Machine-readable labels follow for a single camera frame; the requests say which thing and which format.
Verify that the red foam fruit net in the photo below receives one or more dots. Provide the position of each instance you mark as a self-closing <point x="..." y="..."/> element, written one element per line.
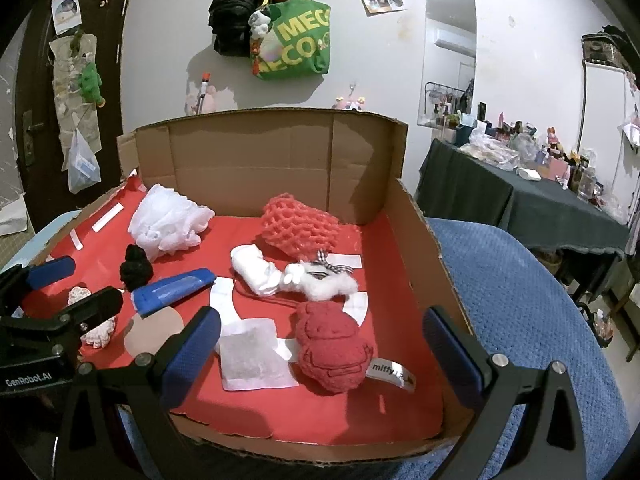
<point x="300" y="230"/>

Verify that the white cabinet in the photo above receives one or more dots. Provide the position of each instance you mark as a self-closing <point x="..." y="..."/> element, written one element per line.
<point x="605" y="125"/>

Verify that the clear plastic bag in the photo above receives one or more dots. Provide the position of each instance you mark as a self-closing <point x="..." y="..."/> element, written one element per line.
<point x="82" y="162"/>

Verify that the clutter of cosmetics bottles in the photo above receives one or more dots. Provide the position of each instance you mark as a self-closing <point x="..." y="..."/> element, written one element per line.
<point x="490" y="152"/>

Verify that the black scrunchie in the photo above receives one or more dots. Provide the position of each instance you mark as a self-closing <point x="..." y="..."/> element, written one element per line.
<point x="135" y="267"/>

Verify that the white square pad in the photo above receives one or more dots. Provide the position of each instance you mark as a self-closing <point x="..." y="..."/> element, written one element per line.
<point x="252" y="355"/>

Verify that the door photo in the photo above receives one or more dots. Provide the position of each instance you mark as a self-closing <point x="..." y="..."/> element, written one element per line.
<point x="66" y="10"/>

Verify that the blue tube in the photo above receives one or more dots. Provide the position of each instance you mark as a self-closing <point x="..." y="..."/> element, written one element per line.
<point x="170" y="287"/>

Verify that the green tote bag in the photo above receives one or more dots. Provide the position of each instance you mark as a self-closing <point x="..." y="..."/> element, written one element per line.
<point x="300" y="45"/>

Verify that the orange-capped mop stick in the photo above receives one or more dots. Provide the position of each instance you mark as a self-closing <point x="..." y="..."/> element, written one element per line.
<point x="203" y="92"/>

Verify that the red plush toy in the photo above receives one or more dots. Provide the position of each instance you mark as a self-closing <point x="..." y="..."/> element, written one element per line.
<point x="330" y="350"/>

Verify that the hanging door organizer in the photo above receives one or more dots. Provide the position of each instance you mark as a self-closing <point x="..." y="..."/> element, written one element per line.
<point x="67" y="107"/>

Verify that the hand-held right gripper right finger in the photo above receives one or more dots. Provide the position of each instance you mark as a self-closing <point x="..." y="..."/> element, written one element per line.
<point x="450" y="355"/>

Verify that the white mesh bath loofah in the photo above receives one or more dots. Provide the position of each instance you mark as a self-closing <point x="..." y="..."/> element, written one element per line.
<point x="165" y="222"/>

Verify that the dark cloth-covered table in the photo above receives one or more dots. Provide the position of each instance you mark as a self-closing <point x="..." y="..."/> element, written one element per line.
<point x="550" y="210"/>

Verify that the white paper sheet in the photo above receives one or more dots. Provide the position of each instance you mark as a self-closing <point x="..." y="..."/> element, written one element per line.
<point x="11" y="215"/>

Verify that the cardboard box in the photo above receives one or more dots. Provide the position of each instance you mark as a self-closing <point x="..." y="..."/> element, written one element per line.
<point x="250" y="155"/>

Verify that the blue terry blanket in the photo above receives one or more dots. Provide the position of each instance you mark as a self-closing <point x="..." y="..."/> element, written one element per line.
<point x="525" y="310"/>

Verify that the black hanging bag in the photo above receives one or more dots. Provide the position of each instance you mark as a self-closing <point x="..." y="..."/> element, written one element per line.
<point x="230" y="20"/>

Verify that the pink flower plush toy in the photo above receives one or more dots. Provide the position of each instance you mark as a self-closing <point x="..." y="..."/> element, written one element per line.
<point x="350" y="104"/>

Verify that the wall mirror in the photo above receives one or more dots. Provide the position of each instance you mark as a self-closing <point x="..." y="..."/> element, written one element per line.
<point x="450" y="55"/>

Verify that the tan round powder puff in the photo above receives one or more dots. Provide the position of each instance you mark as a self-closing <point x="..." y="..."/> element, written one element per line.
<point x="150" y="332"/>

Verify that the white plush toy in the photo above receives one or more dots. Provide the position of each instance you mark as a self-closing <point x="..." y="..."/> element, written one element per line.
<point x="252" y="267"/>
<point x="260" y="22"/>

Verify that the cream crochet scrunchie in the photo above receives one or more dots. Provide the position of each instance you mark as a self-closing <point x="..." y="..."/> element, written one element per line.
<point x="102" y="332"/>

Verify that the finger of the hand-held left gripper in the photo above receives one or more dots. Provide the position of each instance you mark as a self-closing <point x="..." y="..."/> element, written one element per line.
<point x="50" y="267"/>
<point x="95" y="305"/>

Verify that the light blue sheet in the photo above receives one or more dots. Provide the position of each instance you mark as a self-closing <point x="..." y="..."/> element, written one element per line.
<point x="45" y="230"/>

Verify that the dark wooden door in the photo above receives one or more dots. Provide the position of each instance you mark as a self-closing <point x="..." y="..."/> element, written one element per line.
<point x="110" y="110"/>

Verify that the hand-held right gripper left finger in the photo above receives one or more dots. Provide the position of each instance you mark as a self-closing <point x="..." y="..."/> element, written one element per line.
<point x="195" y="350"/>

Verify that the grey star-print curtain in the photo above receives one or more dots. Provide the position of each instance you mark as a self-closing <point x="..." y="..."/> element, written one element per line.
<point x="7" y="110"/>

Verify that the green plush toy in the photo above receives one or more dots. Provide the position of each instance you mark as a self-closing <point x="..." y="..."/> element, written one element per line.
<point x="91" y="82"/>

